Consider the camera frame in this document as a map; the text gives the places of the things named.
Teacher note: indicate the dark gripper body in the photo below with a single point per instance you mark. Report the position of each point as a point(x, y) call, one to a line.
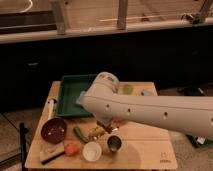
point(108, 128)

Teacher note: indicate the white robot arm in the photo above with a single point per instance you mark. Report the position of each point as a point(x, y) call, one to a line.
point(192, 115)

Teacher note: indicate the white round bowl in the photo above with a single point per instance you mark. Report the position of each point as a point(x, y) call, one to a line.
point(92, 151)

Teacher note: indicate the dark maroon bowl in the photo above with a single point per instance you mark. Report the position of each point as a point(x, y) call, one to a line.
point(54, 130)

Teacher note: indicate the yellow corn cob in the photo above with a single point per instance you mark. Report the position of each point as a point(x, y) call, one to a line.
point(100, 131)

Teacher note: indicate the silver metal cup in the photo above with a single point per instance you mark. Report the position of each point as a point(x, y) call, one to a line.
point(114, 143)

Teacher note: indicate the green cucumber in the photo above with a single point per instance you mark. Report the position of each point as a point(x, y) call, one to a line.
point(79, 134)

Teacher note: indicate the light green small cup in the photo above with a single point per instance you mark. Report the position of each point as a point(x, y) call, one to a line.
point(127, 89)

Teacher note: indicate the orange carrot toy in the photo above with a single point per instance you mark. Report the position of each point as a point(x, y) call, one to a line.
point(71, 149)

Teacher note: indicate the green plastic tray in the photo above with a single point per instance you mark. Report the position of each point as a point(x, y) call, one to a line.
point(70, 88)

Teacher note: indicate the wooden block brush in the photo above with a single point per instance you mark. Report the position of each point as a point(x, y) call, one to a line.
point(50, 152)

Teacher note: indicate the green bin with items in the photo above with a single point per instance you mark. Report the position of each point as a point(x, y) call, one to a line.
point(198, 142)

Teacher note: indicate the black chair frame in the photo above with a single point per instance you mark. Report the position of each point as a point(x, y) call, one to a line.
point(23, 131)

